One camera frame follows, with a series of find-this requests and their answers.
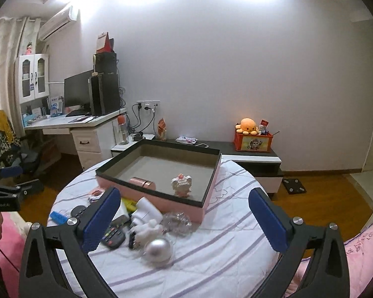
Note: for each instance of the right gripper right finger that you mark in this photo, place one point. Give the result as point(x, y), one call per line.
point(327, 273)

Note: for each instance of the pink black storage box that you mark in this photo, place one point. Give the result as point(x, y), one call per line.
point(163, 202)

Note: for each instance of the red cartoon storage box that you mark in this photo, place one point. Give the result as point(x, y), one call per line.
point(253, 143)

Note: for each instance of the white power adapter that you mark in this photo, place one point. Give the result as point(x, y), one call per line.
point(122, 215)

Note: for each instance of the beige window curtain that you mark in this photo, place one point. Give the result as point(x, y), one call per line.
point(15, 35)

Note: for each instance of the yellow highlighter marker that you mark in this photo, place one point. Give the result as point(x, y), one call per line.
point(130, 205)

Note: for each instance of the red desk calendar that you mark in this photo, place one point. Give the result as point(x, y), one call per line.
point(104, 43)

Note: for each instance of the rose gold cylinder tube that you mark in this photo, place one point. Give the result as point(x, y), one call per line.
point(143, 183)

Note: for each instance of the clear crumpled plastic wrap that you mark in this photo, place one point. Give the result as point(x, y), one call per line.
point(177, 223)

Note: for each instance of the white wall air conditioner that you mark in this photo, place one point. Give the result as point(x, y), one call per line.
point(63, 18)

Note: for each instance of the white striped quilt cover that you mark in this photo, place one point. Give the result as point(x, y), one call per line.
point(227, 255)

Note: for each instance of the red cap water bottle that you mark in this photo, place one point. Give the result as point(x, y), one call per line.
point(123, 130)

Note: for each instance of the black computer tower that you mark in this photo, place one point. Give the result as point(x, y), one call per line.
point(104, 94)

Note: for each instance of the black speaker box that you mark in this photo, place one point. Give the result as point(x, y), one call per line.
point(105, 62)

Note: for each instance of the pink doll on cabinet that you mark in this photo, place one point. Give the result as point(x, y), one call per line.
point(29, 49)

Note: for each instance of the white pink cat figurine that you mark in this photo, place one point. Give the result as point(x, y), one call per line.
point(181, 185)

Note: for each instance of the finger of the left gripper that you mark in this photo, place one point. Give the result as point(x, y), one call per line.
point(10, 172)

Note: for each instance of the black remote control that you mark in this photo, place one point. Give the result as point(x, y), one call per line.
point(114, 237)

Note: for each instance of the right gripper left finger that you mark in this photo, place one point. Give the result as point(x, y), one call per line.
point(41, 273)

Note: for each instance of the white computer desk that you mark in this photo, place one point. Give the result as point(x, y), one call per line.
point(93, 136)

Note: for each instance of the black computer monitor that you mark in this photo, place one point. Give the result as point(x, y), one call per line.
point(76, 90)

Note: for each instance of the silver helmet astronaut figure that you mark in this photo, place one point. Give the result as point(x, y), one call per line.
point(150, 237)

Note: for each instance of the orange octopus plush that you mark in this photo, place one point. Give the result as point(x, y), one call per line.
point(247, 126)

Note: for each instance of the blue highlighter marker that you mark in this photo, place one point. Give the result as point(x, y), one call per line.
point(58, 218)

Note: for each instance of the tissue packet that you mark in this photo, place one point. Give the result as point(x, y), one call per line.
point(186, 140)

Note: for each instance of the black office chair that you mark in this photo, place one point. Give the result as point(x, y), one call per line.
point(12, 151)

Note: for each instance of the white glass door cabinet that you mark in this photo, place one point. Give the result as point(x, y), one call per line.
point(31, 77)

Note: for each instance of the black floor scale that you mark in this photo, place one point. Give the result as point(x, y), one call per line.
point(293, 186)

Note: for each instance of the small red paper figure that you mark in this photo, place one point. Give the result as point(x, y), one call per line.
point(162, 130)

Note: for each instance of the pink blanket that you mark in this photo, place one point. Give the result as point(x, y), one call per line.
point(359, 253)

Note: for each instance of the white wall power outlet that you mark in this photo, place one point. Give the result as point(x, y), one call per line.
point(149, 105)

